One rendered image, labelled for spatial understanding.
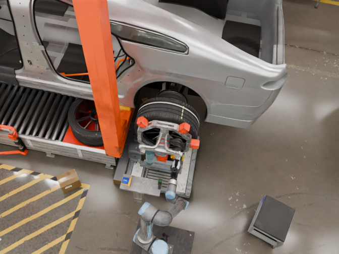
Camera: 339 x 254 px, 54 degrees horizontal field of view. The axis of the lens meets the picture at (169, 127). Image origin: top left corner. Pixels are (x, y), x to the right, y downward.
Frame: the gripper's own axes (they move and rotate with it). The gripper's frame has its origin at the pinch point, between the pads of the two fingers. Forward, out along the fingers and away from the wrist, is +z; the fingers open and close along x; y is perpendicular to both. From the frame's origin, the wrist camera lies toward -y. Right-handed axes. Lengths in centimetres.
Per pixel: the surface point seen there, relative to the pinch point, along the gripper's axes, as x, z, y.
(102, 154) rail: -85, 14, 47
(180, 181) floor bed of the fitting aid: 9, 13, 75
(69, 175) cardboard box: -118, -11, 65
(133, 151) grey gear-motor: -51, 23, 43
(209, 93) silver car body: 19, 58, -42
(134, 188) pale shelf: -39, -22, 38
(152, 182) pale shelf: -21.3, -11.4, 38.0
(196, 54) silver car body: 0, 61, -87
